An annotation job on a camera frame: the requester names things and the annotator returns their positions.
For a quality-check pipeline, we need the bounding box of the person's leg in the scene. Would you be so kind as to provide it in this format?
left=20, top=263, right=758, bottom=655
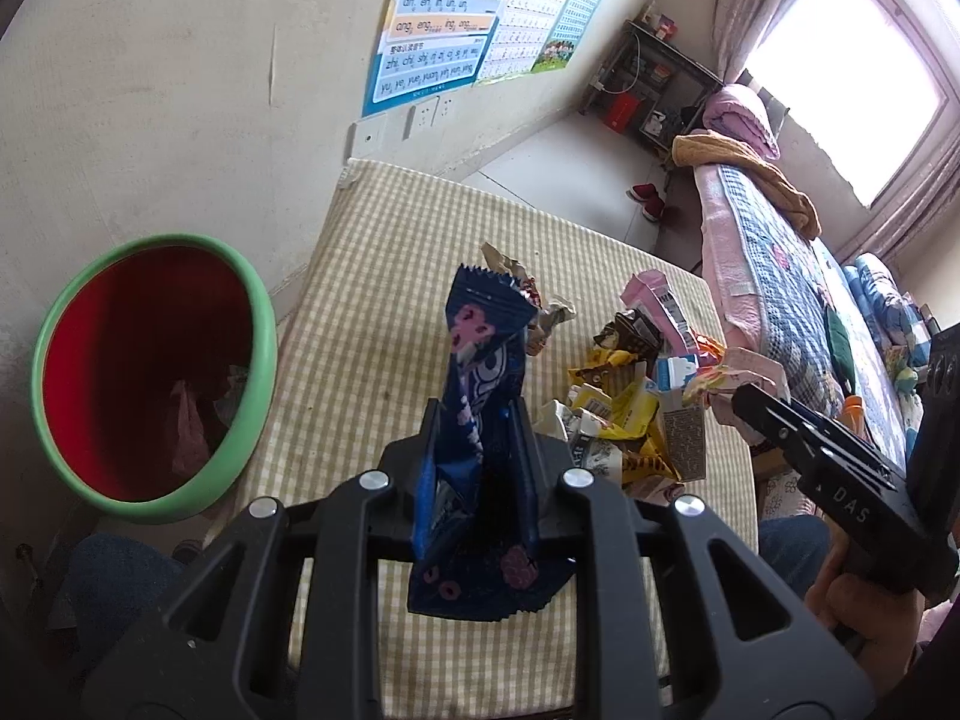
left=56, top=532, right=200, bottom=691
left=757, top=516, right=832, bottom=586

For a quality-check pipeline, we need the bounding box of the pink patterned curtain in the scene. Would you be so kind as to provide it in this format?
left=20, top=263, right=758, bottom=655
left=832, top=75, right=960, bottom=295
left=712, top=0, right=850, bottom=85

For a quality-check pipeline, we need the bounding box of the bed with patterned quilt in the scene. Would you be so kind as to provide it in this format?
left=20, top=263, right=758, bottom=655
left=716, top=165, right=925, bottom=458

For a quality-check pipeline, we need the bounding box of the blue pillow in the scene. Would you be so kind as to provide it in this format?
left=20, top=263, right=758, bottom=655
left=844, top=253, right=940, bottom=347

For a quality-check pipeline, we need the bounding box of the white chart poster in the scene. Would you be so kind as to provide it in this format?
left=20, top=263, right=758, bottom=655
left=472, top=0, right=580, bottom=85

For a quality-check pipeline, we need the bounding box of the black metal shelf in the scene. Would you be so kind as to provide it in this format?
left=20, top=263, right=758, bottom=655
left=580, top=15, right=726, bottom=157

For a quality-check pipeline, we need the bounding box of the window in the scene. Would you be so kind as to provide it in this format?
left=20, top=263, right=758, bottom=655
left=745, top=0, right=950, bottom=209

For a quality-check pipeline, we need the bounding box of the person's right hand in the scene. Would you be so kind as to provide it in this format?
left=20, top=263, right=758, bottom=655
left=806, top=555, right=922, bottom=691

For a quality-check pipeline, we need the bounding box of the pink folded blanket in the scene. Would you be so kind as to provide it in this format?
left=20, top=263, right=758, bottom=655
left=701, top=85, right=782, bottom=160

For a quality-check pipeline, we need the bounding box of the blue bordered letter poster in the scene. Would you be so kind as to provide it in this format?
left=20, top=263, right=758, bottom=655
left=362, top=0, right=520, bottom=119

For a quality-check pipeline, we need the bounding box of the red box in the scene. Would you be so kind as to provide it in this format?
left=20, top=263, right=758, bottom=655
left=604, top=94, right=644, bottom=134

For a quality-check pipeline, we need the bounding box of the person's right leg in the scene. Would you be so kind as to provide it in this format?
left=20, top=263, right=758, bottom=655
left=757, top=516, right=832, bottom=586

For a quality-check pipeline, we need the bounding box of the dark blue snack wrapper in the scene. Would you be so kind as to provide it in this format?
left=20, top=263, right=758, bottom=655
left=407, top=264, right=575, bottom=622

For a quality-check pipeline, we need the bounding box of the crumpled brown wrapper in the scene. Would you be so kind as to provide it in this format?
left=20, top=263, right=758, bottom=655
left=480, top=242, right=577, bottom=357

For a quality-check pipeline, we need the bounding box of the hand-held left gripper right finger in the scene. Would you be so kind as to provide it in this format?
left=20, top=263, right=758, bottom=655
left=510, top=397, right=878, bottom=720

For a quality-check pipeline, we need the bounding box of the yellow checkered tablecloth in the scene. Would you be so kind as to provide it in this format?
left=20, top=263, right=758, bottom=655
left=240, top=157, right=758, bottom=717

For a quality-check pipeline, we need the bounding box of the red bin with green rim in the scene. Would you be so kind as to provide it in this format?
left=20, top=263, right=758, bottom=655
left=31, top=234, right=278, bottom=526

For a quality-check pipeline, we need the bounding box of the pile of snack wrappers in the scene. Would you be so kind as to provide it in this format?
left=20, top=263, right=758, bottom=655
left=536, top=270, right=732, bottom=503

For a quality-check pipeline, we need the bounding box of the person's left leg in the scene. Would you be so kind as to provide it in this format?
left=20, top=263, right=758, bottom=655
left=56, top=532, right=200, bottom=691

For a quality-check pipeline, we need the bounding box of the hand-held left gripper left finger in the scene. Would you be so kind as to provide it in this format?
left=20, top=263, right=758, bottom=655
left=86, top=397, right=443, bottom=720

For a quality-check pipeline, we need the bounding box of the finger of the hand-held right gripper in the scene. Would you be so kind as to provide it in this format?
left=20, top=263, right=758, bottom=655
left=731, top=384, right=826, bottom=477
left=787, top=399, right=905, bottom=470

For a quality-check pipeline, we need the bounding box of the heap of crumpled wrappers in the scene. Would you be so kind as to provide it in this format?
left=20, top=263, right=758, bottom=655
left=171, top=364, right=250, bottom=479

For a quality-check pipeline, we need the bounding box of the white blank wall plate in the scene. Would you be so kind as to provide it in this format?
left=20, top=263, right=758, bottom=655
left=351, top=115, right=388, bottom=160

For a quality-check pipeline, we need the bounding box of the tan blanket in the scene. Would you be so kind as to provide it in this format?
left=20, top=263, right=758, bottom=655
left=671, top=131, right=824, bottom=239

